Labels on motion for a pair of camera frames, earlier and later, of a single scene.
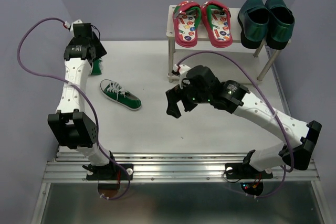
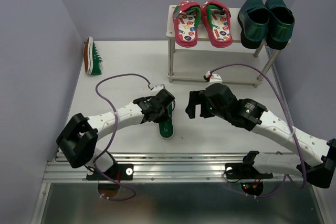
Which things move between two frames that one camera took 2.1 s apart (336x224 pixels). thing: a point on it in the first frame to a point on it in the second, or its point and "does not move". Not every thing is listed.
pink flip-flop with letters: (217, 17) does not move
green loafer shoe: (253, 19) does not move
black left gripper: (100, 50) to (163, 118)
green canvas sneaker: (115, 92) to (166, 129)
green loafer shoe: (282, 22) does not move
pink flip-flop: (186, 14) does not move
